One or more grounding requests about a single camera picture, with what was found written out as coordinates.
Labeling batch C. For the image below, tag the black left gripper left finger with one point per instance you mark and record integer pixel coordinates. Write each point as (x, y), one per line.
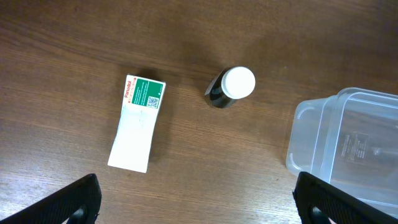
(78, 202)

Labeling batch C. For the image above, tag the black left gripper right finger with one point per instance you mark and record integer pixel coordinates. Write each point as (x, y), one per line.
(320, 202)

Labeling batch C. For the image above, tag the clear plastic container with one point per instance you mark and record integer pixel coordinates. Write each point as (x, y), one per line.
(349, 140)

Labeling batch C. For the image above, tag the white green medicine box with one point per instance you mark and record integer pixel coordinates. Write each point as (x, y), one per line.
(142, 99)

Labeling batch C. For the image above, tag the dark bottle white cap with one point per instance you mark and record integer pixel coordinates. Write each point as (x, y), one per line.
(231, 85)

